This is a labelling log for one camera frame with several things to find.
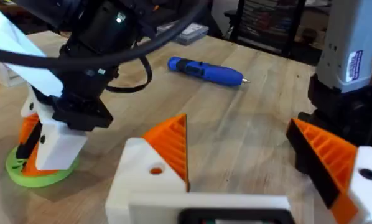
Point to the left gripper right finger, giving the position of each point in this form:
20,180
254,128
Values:
341,161

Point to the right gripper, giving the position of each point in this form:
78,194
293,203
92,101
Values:
92,93

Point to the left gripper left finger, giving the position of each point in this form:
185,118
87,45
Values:
142,183

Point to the blue electric screwdriver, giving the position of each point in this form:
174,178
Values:
211,72

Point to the green disc with holes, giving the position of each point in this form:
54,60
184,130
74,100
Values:
33,180

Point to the flat wrist plate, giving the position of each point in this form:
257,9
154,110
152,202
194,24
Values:
15,34

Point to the black shelf with books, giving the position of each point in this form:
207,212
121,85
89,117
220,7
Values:
267,25

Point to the flat grey box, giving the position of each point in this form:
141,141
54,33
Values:
189,32

